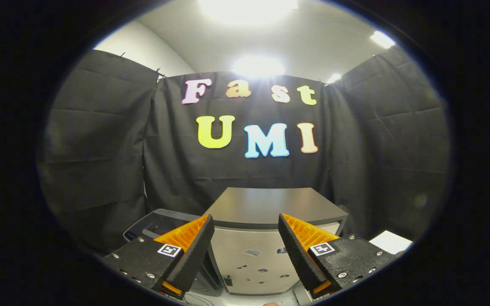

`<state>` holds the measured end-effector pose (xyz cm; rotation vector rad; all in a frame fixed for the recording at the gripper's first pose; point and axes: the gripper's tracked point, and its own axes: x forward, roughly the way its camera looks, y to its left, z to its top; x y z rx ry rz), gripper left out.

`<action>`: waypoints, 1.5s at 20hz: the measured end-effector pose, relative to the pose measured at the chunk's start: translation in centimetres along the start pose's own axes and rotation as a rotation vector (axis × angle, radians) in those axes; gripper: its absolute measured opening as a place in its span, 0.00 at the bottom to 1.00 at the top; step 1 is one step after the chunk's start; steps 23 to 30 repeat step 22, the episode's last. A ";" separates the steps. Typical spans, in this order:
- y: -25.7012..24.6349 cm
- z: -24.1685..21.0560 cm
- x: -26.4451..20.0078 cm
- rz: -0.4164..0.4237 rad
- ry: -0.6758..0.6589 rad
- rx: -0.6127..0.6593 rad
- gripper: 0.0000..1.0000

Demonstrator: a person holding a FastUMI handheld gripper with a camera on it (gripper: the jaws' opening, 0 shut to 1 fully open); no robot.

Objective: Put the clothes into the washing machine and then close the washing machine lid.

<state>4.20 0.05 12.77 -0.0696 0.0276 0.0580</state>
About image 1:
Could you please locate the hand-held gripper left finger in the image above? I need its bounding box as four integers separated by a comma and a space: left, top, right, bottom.
103, 214, 216, 300

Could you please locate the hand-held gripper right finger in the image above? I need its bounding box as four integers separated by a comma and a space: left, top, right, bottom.
278, 212, 399, 299

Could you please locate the dark washing machine lid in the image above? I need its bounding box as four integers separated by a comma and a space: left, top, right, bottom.
143, 211, 202, 238

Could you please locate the grey washing machine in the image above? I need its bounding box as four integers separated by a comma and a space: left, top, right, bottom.
123, 208, 224, 297

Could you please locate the beige cabinet with dark top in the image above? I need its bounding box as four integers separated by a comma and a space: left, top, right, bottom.
202, 187, 349, 295

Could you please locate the white board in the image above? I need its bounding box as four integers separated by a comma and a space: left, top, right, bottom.
368, 230, 413, 255

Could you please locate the black backdrop cloth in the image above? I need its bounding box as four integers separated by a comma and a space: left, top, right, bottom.
37, 45, 452, 255

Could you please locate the large ceiling light panel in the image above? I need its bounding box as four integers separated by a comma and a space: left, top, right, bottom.
198, 0, 299, 23

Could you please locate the thin floor cable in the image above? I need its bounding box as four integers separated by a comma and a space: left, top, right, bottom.
183, 292, 214, 306

